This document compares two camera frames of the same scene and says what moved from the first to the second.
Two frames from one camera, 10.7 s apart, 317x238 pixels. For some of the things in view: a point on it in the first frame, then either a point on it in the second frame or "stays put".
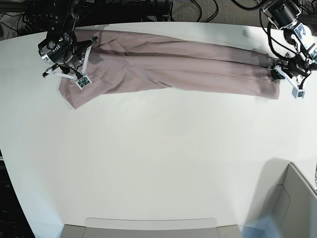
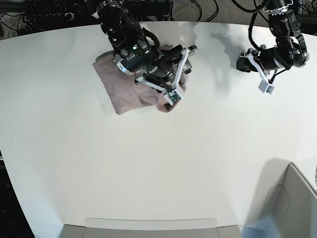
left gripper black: x=62 y=49 to x=165 y=64
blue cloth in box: x=266 y=226 stays put
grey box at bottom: x=151 y=227 stays put
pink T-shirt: x=124 y=62 to x=124 y=92
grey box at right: x=283 y=194 stays put
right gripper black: x=291 y=67 to x=283 y=56
